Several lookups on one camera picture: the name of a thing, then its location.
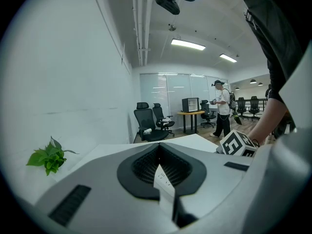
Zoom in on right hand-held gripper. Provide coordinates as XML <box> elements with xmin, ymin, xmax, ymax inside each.
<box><xmin>215</xmin><ymin>129</ymin><xmax>259</xmax><ymax>158</ymax></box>

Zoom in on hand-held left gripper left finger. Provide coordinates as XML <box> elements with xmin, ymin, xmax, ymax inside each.
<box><xmin>35</xmin><ymin>142</ymin><xmax>180</xmax><ymax>234</ymax></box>

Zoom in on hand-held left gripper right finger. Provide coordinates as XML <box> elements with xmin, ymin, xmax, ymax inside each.
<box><xmin>159</xmin><ymin>142</ymin><xmax>254</xmax><ymax>221</ymax></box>

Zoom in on person's right forearm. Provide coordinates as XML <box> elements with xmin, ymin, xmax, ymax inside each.
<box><xmin>246</xmin><ymin>97</ymin><xmax>289</xmax><ymax>146</ymax></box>

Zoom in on black mesh office chair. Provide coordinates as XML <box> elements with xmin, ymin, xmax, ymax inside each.
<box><xmin>133</xmin><ymin>102</ymin><xmax>170</xmax><ymax>142</ymax></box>
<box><xmin>152</xmin><ymin>103</ymin><xmax>176</xmax><ymax>137</ymax></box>
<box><xmin>200</xmin><ymin>99</ymin><xmax>217</xmax><ymax>129</ymax></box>
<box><xmin>248</xmin><ymin>96</ymin><xmax>261</xmax><ymax>121</ymax></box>
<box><xmin>236</xmin><ymin>97</ymin><xmax>247</xmax><ymax>119</ymax></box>

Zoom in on round yellow-top table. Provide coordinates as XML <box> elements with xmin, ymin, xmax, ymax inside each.
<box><xmin>177</xmin><ymin>110</ymin><xmax>206</xmax><ymax>135</ymax></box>

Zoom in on black mini fridge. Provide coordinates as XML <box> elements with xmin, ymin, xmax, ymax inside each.
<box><xmin>181</xmin><ymin>97</ymin><xmax>200</xmax><ymax>113</ymax></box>

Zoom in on green leafy plant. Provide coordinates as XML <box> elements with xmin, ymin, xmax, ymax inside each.
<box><xmin>26</xmin><ymin>136</ymin><xmax>80</xmax><ymax>176</ymax></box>

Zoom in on long ceiling light panel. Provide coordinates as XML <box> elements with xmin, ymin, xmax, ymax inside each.
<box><xmin>219</xmin><ymin>53</ymin><xmax>238</xmax><ymax>63</ymax></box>
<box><xmin>170</xmin><ymin>38</ymin><xmax>206</xmax><ymax>51</ymax></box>

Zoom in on frosted glass partition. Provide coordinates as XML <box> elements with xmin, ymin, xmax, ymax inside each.
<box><xmin>139</xmin><ymin>73</ymin><xmax>230</xmax><ymax>129</ymax></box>

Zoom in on white ceiling pipes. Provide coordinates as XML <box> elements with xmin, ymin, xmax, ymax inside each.
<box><xmin>132</xmin><ymin>0</ymin><xmax>152</xmax><ymax>67</ymax></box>

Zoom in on black head camera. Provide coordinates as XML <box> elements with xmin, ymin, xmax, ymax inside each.
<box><xmin>153</xmin><ymin>0</ymin><xmax>181</xmax><ymax>16</ymax></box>

